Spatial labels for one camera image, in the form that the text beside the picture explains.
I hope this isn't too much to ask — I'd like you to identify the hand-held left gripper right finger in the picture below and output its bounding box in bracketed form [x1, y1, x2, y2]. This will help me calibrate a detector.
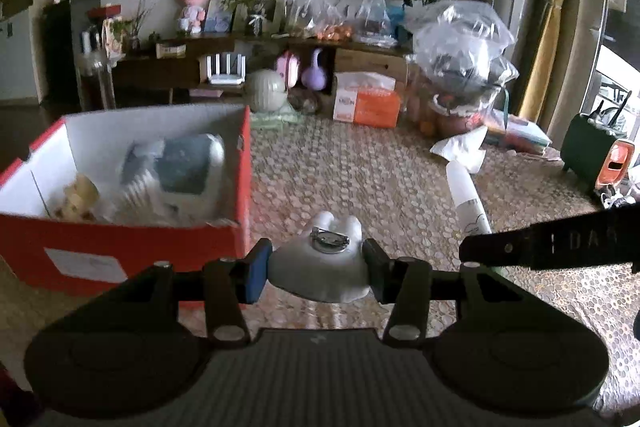
[362, 238, 587, 343]

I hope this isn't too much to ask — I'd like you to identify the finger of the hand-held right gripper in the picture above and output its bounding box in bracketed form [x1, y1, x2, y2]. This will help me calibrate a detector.
[459, 226, 534, 266]

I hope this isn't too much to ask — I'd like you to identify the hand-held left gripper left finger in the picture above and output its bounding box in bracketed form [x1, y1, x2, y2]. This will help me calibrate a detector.
[50, 238, 274, 344]

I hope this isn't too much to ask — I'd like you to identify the white tube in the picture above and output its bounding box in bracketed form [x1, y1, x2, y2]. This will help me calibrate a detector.
[446, 159, 493, 238]

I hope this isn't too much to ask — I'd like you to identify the red cardboard box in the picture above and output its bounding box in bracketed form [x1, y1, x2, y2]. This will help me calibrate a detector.
[0, 103, 252, 298]

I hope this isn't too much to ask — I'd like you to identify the white grey packet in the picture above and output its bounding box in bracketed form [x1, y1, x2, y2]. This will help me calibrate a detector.
[115, 134, 226, 223]

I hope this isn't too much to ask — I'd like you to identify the green appliance with orange face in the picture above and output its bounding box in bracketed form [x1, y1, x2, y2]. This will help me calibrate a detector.
[560, 112, 636, 195]

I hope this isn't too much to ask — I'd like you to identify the stack of colourful folders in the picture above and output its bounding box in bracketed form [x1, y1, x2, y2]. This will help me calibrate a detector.
[487, 112, 553, 155]

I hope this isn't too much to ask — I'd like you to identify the green folded cloth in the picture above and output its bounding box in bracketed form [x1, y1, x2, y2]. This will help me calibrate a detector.
[250, 109, 303, 130]

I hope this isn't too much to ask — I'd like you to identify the orange white tissue box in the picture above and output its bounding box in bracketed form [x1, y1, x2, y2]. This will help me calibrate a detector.
[333, 72, 403, 128]

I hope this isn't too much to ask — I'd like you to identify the grey furry object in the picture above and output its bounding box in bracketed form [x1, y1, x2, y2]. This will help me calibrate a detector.
[289, 88, 321, 114]

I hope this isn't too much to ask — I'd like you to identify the heap of clear plastic bags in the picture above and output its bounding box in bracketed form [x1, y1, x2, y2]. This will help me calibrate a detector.
[407, 0, 521, 138]

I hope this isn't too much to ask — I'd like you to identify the white router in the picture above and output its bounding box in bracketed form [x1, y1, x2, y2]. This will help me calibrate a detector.
[199, 53, 247, 86]

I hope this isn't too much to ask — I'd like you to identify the purple kettlebell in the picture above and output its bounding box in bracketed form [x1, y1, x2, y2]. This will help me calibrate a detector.
[301, 48, 331, 90]

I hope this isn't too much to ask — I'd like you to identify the pink toy suitcase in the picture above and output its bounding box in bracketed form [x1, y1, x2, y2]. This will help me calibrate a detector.
[276, 52, 302, 88]

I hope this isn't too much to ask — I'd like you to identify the yellow curtain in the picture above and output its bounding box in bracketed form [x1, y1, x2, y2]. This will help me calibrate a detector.
[517, 0, 583, 122]

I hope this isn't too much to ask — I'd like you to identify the wooden tv console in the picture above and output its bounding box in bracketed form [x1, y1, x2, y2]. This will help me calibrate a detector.
[112, 34, 416, 105]

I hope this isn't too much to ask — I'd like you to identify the white tower air conditioner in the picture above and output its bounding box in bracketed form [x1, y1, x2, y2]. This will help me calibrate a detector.
[492, 0, 548, 118]

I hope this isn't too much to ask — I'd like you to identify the plastic bag of oranges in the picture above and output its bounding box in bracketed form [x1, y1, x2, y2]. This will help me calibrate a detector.
[312, 7, 353, 42]

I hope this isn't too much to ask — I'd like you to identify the tall glass jar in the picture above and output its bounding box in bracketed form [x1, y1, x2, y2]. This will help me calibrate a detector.
[80, 52, 117, 110]

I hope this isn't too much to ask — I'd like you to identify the framed picture with plant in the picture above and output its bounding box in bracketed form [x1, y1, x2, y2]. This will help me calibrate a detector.
[220, 0, 286, 38]

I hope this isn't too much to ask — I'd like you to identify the blue photo card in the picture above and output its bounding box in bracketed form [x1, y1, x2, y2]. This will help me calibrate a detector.
[205, 0, 233, 32]

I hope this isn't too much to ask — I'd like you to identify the vase of twigs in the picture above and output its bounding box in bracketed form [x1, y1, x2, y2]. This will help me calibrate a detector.
[127, 0, 156, 52]

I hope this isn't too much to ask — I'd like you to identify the pink plush doll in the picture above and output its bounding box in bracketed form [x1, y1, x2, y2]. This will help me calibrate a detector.
[178, 0, 208, 34]

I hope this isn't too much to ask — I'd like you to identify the floral gift bag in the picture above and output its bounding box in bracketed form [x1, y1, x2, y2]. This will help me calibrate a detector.
[102, 19, 126, 55]

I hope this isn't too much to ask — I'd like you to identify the black cabinet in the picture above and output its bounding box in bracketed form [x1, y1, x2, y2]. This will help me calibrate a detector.
[42, 0, 101, 108]

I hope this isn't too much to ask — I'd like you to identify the clutter of cables and bags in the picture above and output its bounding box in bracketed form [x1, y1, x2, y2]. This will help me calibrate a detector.
[597, 184, 640, 210]

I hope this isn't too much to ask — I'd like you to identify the clear plastic bag with handles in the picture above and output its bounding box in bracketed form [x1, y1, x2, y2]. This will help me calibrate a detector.
[352, 0, 393, 45]

